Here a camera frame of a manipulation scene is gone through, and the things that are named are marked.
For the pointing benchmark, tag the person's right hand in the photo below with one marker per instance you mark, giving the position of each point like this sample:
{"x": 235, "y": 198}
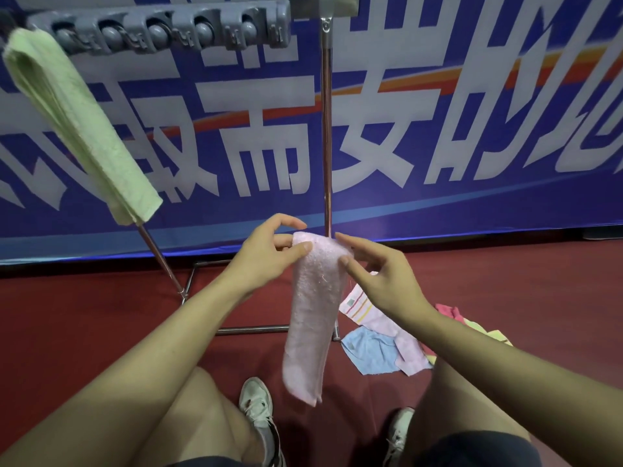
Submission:
{"x": 389, "y": 286}

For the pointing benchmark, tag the person's left hand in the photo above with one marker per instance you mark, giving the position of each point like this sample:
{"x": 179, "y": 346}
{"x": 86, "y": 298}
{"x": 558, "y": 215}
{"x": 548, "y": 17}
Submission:
{"x": 258, "y": 260}

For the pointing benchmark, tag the person's left thumb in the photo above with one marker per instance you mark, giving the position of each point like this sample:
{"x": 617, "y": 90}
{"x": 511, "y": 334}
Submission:
{"x": 294, "y": 252}

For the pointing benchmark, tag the person's left middle finger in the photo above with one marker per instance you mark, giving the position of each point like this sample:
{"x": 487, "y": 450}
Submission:
{"x": 284, "y": 242}

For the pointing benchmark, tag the person's right thumb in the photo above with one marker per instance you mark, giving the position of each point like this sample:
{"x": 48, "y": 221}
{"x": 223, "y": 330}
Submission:
{"x": 355, "y": 274}

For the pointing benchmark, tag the pink terry towel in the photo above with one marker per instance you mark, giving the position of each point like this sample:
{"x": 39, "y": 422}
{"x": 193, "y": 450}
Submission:
{"x": 314, "y": 316}

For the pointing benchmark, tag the person's right forearm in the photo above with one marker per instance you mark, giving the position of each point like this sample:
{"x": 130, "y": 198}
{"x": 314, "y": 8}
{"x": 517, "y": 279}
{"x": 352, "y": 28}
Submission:
{"x": 525, "y": 384}

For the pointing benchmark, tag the person's left forearm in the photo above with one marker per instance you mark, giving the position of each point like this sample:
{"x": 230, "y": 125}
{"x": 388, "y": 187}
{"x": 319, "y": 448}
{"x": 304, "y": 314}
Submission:
{"x": 121, "y": 374}

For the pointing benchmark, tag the white pink striped cloth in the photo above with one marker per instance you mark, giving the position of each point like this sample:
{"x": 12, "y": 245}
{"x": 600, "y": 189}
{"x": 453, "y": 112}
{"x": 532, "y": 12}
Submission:
{"x": 359, "y": 306}

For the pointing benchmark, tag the light blue cloth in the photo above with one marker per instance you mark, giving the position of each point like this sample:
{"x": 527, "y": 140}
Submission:
{"x": 372, "y": 352}

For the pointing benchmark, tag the pale pink checked cloth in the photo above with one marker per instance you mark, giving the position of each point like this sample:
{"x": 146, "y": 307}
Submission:
{"x": 411, "y": 357}

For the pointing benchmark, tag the red cloth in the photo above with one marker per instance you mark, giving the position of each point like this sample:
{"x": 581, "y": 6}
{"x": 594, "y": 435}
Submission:
{"x": 450, "y": 313}

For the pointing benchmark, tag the yellow cloth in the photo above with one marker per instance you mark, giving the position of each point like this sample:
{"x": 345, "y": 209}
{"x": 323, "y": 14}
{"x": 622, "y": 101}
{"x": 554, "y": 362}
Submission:
{"x": 491, "y": 333}

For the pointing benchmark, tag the white left sneaker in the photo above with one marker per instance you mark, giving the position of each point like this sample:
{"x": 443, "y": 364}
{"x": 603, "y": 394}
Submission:
{"x": 258, "y": 408}

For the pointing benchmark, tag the white sneaker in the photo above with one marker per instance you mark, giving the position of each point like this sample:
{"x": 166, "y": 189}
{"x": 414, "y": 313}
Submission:
{"x": 400, "y": 432}
{"x": 258, "y": 408}

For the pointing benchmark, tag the blue banner with white lettering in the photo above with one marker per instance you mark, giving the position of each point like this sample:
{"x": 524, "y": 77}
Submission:
{"x": 462, "y": 155}

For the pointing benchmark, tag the white right sneaker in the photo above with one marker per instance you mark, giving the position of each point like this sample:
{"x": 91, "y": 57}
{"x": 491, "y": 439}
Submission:
{"x": 400, "y": 432}

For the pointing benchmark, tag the person's right leg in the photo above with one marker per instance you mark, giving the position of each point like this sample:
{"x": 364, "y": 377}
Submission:
{"x": 452, "y": 408}

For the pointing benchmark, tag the person's leg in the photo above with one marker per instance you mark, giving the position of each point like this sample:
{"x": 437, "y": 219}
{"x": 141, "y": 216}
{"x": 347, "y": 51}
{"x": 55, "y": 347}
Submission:
{"x": 204, "y": 423}
{"x": 452, "y": 408}

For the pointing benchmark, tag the person's left leg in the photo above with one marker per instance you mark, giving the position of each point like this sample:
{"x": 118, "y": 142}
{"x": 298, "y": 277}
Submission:
{"x": 204, "y": 423}

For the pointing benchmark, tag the dark shorts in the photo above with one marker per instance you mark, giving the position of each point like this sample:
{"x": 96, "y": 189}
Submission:
{"x": 477, "y": 452}

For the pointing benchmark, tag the light green folded towel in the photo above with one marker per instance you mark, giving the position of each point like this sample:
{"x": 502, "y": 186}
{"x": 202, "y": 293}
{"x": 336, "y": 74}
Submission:
{"x": 80, "y": 126}

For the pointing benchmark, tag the metal rack frame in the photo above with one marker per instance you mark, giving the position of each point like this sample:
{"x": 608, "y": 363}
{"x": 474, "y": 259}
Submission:
{"x": 327, "y": 140}

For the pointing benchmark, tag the grey plastic clip holder rail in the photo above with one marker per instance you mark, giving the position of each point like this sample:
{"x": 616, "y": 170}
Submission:
{"x": 160, "y": 31}

